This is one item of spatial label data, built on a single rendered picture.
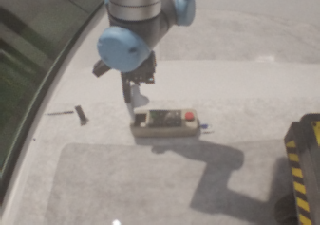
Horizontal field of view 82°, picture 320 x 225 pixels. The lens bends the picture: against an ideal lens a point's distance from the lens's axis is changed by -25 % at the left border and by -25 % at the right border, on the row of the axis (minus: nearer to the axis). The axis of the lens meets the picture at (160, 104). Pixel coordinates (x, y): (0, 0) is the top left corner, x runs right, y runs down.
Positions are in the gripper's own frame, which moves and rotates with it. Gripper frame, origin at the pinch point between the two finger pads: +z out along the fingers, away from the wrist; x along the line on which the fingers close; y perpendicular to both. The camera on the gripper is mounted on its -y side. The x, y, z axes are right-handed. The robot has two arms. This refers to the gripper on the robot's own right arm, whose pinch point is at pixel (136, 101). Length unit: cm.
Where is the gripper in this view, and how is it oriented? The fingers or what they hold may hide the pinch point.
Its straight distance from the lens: 69.1
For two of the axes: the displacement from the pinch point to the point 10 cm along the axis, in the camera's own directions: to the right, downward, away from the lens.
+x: 0.5, -7.3, 6.8
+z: 0.9, 6.8, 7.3
